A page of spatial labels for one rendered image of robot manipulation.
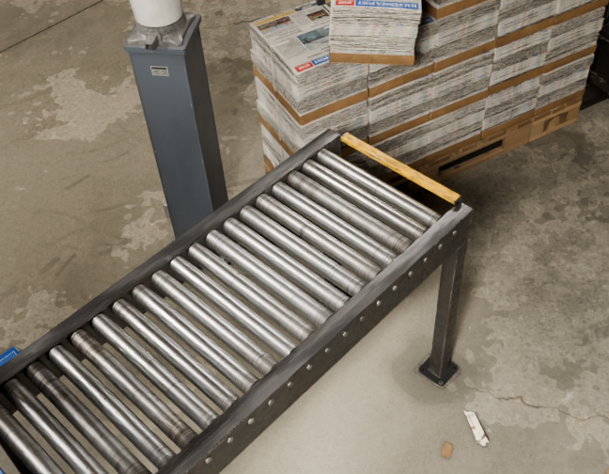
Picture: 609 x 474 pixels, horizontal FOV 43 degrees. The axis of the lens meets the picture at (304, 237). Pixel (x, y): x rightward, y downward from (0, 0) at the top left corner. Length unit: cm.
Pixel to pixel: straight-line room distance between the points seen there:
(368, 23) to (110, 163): 160
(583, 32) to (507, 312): 124
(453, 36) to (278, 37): 66
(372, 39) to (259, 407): 133
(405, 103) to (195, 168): 84
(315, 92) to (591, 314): 131
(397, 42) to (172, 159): 89
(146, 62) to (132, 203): 103
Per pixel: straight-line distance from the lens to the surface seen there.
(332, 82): 275
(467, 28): 304
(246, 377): 186
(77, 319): 207
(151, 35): 254
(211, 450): 178
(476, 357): 288
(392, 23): 259
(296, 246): 211
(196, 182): 290
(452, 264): 234
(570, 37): 349
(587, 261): 325
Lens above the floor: 236
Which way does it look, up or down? 47 degrees down
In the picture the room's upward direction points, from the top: 4 degrees counter-clockwise
